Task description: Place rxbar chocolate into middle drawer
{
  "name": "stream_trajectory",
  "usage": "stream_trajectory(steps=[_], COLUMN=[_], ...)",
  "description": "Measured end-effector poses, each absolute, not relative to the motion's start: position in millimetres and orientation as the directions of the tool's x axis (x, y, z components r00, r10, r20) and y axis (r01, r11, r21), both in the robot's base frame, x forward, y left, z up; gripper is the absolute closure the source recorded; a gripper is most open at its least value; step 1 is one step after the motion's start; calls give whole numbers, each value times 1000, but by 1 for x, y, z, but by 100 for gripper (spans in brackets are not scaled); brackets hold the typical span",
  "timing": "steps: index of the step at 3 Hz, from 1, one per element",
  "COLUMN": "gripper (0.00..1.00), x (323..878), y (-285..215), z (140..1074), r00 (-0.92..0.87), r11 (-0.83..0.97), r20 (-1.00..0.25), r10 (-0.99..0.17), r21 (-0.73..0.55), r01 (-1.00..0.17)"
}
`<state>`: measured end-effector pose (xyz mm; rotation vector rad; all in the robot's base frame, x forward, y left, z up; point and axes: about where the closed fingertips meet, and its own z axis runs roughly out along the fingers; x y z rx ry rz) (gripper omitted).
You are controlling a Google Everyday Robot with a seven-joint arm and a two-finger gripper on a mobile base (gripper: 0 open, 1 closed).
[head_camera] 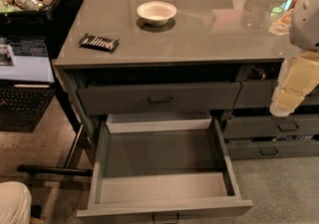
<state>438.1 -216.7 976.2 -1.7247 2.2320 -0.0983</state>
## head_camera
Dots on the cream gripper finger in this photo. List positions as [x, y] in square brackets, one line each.
[298, 77]

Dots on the black rxbar chocolate wrapper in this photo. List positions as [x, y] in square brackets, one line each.
[99, 43]

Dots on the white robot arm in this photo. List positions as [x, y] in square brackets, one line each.
[304, 26]

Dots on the grey middle right drawer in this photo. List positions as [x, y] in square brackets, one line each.
[260, 126]

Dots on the grey bottom right drawer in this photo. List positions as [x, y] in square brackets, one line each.
[272, 149]

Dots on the grey top left drawer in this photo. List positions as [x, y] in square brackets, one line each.
[193, 97]

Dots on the open grey middle drawer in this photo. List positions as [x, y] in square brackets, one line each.
[162, 177]

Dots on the white paper bowl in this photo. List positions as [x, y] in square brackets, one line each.
[156, 13]

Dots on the black laptop computer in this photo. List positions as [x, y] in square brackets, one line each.
[26, 83]

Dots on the black bin of snacks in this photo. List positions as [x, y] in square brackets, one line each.
[50, 20]

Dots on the person's knee beige trousers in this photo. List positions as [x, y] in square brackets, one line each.
[15, 203]

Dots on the black cart stand frame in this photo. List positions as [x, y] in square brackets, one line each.
[70, 153]

